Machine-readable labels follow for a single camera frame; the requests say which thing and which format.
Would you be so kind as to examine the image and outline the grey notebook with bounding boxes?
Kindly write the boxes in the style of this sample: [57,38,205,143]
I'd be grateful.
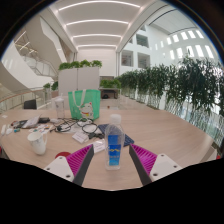
[21,115,42,129]

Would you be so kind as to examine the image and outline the black looped cable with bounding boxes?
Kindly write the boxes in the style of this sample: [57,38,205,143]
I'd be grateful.
[81,121,99,135]

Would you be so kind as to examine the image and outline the clear blue-labelled water bottle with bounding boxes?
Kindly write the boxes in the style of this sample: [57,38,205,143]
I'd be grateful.
[104,113,126,171]

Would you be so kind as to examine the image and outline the small black adapter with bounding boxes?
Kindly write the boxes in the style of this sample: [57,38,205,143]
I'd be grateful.
[88,132,105,140]

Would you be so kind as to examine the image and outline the black office chair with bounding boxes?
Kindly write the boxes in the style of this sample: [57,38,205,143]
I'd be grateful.
[23,98,38,110]

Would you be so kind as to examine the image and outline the black tangled cable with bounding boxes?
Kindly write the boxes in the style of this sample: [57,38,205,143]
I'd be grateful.
[54,117,83,133]

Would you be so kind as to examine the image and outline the colourful sticker sheet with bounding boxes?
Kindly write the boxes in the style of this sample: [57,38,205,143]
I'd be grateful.
[29,123,54,134]

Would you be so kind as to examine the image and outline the clear plastic tumbler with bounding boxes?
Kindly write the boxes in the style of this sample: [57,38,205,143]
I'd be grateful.
[54,97,66,120]

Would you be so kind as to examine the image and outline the white ceramic mug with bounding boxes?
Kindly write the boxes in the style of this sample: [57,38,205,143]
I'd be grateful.
[26,130,48,156]

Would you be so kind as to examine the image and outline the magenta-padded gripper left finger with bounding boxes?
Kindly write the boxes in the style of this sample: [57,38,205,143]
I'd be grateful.
[43,143,95,187]

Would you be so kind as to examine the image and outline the row of green hedge plants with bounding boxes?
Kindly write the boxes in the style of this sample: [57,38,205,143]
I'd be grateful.
[116,56,224,148]

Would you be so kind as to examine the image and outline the green cat-print tote bag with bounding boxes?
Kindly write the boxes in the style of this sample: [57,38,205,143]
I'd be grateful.
[67,88,102,121]

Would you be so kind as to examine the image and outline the small white card box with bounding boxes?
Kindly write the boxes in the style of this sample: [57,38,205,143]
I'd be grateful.
[72,130,90,144]

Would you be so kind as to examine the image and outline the group of ceiling light strips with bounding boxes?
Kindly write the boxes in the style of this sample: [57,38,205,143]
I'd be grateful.
[56,0,143,49]

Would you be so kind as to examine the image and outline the small black pouch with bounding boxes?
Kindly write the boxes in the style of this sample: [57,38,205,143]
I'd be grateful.
[38,116,51,124]

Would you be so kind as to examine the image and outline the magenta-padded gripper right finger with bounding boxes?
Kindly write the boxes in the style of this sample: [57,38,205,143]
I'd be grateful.
[128,143,184,186]

